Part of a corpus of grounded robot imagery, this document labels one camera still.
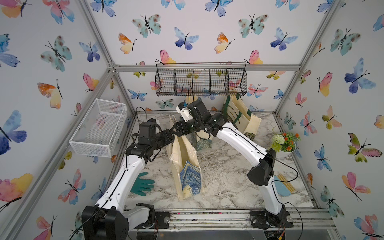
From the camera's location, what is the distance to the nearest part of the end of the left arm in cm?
55

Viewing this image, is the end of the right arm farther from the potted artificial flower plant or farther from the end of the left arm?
the potted artificial flower plant

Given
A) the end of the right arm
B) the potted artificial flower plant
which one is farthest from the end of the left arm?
the potted artificial flower plant
